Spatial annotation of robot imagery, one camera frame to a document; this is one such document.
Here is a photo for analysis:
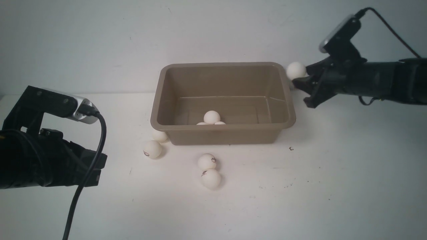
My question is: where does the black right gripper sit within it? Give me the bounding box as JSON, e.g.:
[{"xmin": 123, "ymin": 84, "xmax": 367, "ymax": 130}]
[{"xmin": 292, "ymin": 56, "xmax": 367, "ymax": 108}]

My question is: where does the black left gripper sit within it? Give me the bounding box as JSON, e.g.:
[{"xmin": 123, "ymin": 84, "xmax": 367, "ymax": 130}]
[{"xmin": 37, "ymin": 129, "xmax": 96, "ymax": 187}]

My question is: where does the tan plastic bin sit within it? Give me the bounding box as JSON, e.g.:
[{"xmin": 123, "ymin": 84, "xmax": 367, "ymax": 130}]
[{"xmin": 150, "ymin": 62, "xmax": 296, "ymax": 146}]

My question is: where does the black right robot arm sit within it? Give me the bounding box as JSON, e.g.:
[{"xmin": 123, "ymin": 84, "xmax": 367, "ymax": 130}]
[{"xmin": 292, "ymin": 57, "xmax": 427, "ymax": 108}]

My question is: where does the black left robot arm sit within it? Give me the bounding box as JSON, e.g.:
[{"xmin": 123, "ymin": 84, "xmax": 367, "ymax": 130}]
[{"xmin": 0, "ymin": 129, "xmax": 96, "ymax": 189}]

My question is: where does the white ball under bin corner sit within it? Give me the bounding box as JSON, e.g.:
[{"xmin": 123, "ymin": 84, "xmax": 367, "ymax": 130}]
[{"xmin": 151, "ymin": 129, "xmax": 168, "ymax": 142}]

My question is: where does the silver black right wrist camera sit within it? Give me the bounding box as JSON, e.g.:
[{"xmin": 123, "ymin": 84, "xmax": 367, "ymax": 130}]
[{"xmin": 319, "ymin": 15, "xmax": 362, "ymax": 63}]

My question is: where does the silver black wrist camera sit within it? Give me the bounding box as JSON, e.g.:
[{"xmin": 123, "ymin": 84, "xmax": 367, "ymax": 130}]
[
  {"xmin": 319, "ymin": 15, "xmax": 362, "ymax": 63},
  {"xmin": 2, "ymin": 86, "xmax": 98, "ymax": 136}
]

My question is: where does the black left camera cable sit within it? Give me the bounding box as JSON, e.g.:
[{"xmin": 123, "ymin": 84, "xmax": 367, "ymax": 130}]
[{"xmin": 62, "ymin": 108, "xmax": 107, "ymax": 240}]

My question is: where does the black camera cable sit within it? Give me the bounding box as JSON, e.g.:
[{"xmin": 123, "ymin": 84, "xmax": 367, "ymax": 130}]
[
  {"xmin": 62, "ymin": 108, "xmax": 107, "ymax": 240},
  {"xmin": 354, "ymin": 7, "xmax": 421, "ymax": 59}
]

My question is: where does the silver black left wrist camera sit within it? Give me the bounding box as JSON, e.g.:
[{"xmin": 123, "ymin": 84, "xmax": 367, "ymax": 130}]
[{"xmin": 2, "ymin": 86, "xmax": 98, "ymax": 136}]

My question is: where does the black right camera cable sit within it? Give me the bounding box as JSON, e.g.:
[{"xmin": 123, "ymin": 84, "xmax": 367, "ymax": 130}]
[{"xmin": 354, "ymin": 7, "xmax": 421, "ymax": 59}]

